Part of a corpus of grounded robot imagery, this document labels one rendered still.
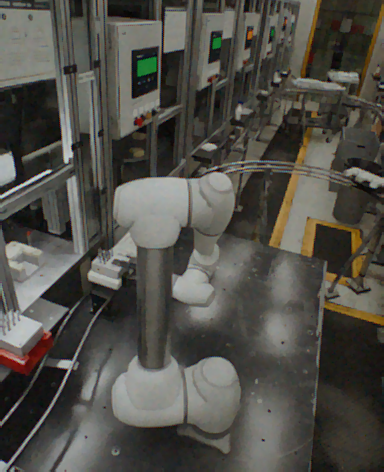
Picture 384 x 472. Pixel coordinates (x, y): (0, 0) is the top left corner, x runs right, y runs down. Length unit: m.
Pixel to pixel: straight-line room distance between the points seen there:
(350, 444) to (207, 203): 1.70
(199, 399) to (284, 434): 0.38
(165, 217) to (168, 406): 0.57
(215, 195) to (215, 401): 0.61
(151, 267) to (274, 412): 0.75
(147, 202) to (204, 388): 0.58
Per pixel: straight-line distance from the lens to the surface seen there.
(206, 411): 1.21
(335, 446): 2.29
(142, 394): 1.15
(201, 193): 0.92
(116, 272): 1.52
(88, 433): 1.39
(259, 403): 1.48
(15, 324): 1.26
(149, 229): 0.92
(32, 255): 1.60
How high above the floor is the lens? 1.90
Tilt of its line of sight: 31 degrees down
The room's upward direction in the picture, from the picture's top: 5 degrees clockwise
